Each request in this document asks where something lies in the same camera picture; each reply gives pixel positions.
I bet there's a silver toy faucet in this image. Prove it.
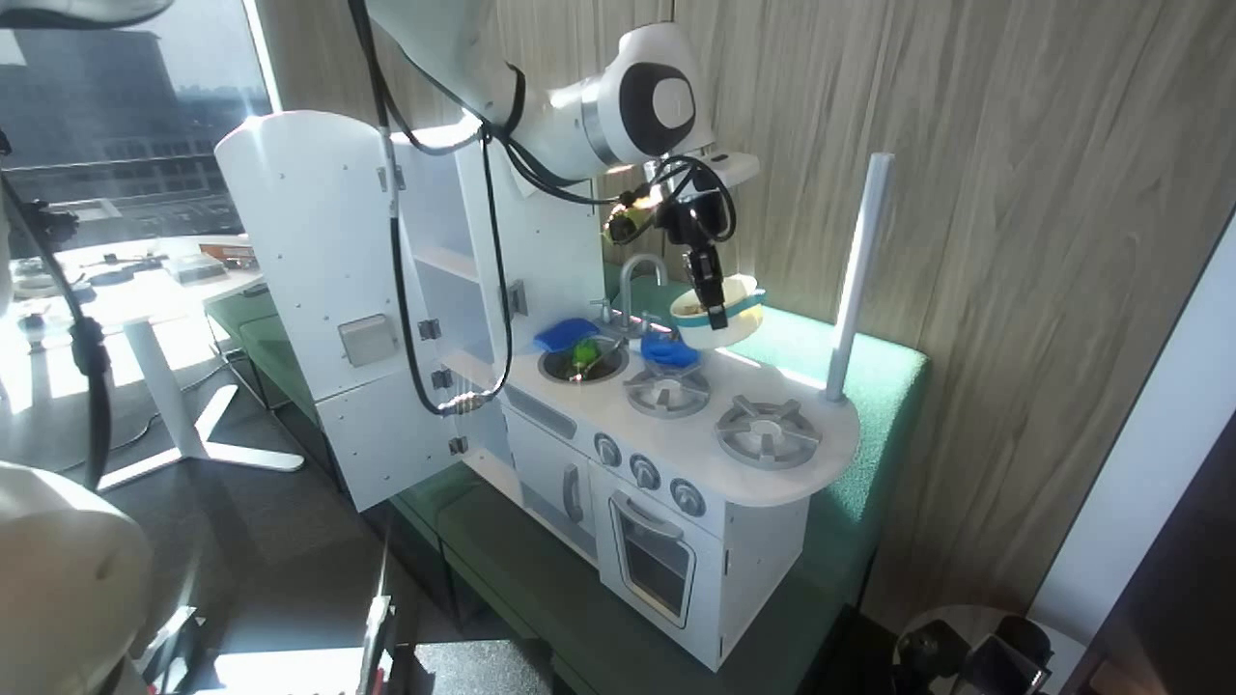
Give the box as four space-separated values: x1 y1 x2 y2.
615 250 671 342

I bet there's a blue small toy cup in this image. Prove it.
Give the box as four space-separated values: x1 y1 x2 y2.
642 333 700 366

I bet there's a white desk with legs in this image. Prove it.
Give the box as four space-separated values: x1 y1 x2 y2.
0 235 302 490

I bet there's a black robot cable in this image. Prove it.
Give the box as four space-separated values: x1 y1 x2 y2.
0 0 740 494

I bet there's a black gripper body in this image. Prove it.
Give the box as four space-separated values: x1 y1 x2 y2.
655 190 730 291

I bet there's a white upright post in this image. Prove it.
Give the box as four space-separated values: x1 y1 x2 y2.
826 152 896 401

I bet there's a white toy fridge door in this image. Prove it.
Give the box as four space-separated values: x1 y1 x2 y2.
215 113 448 509

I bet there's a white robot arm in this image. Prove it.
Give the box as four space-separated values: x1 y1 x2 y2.
358 0 758 330

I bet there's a white toy kitchen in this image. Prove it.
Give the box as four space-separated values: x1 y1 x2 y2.
394 146 861 670

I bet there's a blue item beside sink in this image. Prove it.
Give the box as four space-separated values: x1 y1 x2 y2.
534 318 597 352

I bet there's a white bowl with teal stripe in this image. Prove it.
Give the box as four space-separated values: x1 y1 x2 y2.
667 276 763 348

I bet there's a green item in sink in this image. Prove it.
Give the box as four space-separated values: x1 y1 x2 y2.
566 342 602 371

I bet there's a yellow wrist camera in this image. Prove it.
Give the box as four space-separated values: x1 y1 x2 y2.
606 194 659 248

